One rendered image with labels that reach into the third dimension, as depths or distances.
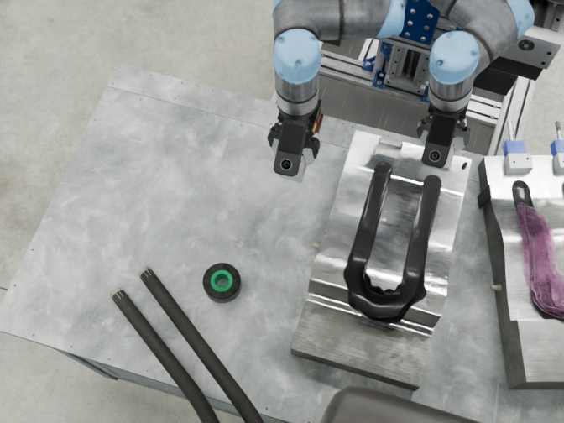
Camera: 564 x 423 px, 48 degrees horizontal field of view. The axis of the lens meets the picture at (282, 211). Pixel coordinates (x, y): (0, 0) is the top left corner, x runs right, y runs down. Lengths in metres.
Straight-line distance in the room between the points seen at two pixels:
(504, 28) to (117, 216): 0.89
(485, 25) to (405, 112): 1.19
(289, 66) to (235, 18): 1.76
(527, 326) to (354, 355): 0.33
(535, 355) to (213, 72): 1.75
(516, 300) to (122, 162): 0.92
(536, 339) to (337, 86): 1.29
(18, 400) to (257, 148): 1.23
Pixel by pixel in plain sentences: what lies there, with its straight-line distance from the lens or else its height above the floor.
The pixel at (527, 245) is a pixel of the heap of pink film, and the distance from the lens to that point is 1.38.
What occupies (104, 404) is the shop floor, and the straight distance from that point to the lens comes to 2.22.
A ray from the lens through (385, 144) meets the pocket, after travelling 1.45.
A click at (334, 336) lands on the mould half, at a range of 1.30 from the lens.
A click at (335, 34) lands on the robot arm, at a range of 1.12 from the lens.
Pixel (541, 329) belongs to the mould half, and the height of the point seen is 0.91.
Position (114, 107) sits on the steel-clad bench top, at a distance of 1.63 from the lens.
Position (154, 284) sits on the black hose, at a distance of 1.37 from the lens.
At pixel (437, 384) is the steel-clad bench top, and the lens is 1.37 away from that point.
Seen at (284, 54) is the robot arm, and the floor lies 1.30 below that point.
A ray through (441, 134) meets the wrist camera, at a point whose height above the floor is 1.09.
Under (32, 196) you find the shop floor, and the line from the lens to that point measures 2.52.
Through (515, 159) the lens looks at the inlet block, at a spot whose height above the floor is 0.88.
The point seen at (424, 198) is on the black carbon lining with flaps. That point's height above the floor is 0.88.
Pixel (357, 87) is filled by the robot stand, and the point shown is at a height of 0.21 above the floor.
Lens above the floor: 2.13
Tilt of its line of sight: 67 degrees down
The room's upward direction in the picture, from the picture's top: 2 degrees counter-clockwise
